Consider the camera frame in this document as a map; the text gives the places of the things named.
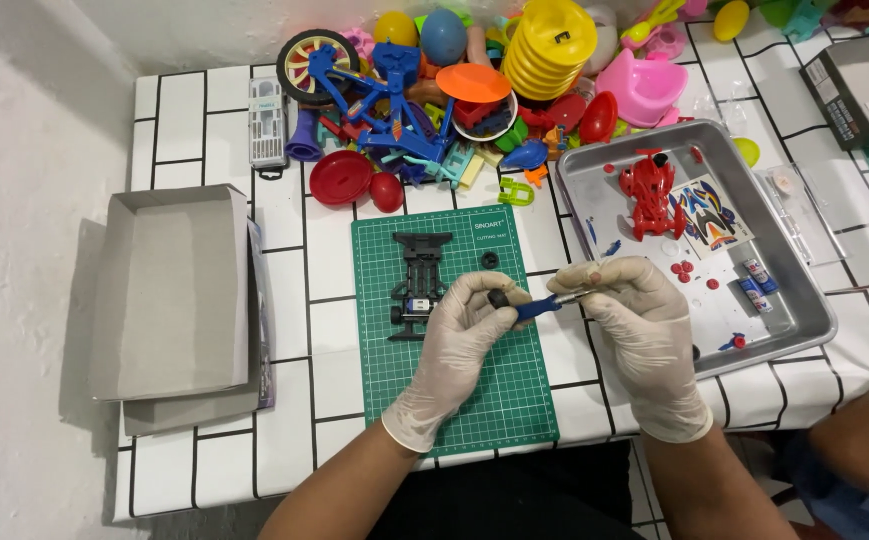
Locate grey cardboard box lid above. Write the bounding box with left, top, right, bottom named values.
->
left=88, top=183, right=250, bottom=403

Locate purple toy trumpet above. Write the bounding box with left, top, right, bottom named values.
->
left=285, top=108, right=325, bottom=163

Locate red toy car body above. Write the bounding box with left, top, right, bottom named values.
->
left=618, top=147, right=689, bottom=243

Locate blue handled screwdriver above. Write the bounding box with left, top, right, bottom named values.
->
left=487, top=288, right=598, bottom=326

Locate heap of colourful plastic toys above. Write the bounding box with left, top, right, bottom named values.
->
left=329, top=0, right=869, bottom=189

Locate pink toy potty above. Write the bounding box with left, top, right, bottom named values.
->
left=595, top=48, right=690, bottom=129

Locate yellow green plastic egg half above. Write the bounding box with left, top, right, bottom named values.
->
left=731, top=135, right=761, bottom=169

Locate colourful sticker sheet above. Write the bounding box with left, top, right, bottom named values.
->
left=667, top=174, right=755, bottom=261

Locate clear plastic packaging bag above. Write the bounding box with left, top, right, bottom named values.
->
left=752, top=160, right=849, bottom=268

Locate grey cardboard box base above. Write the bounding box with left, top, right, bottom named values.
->
left=122, top=217, right=277, bottom=438

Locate orange plastic disc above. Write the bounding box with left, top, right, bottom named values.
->
left=435, top=62, right=513, bottom=105

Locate person's left hand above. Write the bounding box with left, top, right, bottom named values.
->
left=382, top=270, right=533, bottom=455

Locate stack of yellow toy plates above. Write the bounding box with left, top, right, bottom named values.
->
left=501, top=0, right=599, bottom=103

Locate silver metal tray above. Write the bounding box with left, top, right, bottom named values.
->
left=555, top=119, right=839, bottom=381

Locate blue plastic egg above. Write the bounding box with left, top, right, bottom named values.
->
left=420, top=8, right=469, bottom=68

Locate clear screwdriver bit case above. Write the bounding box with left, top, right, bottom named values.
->
left=247, top=75, right=290, bottom=182

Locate black toy car chassis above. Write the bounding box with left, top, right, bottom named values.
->
left=387, top=231, right=455, bottom=343

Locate blue toy bicycle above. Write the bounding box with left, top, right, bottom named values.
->
left=276, top=28, right=458, bottom=186

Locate red plastic egg half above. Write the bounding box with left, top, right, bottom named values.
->
left=580, top=90, right=620, bottom=146

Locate person's right hand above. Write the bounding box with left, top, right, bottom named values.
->
left=546, top=256, right=713, bottom=444

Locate black toy packaging box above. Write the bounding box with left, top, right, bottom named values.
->
left=799, top=33, right=869, bottom=152

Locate small blue white battery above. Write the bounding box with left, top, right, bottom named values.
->
left=736, top=276, right=773, bottom=314
left=742, top=258, right=779, bottom=295

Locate red round plastic lid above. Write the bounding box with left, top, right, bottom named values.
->
left=308, top=149, right=374, bottom=208

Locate person's right leg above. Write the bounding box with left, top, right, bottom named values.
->
left=778, top=363, right=869, bottom=540

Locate green plastic toy piece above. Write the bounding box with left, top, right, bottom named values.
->
left=497, top=177, right=536, bottom=208

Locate white black-lined table cover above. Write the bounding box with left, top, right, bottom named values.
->
left=111, top=21, right=869, bottom=523

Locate person's black clothing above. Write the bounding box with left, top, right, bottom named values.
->
left=368, top=439, right=647, bottom=540

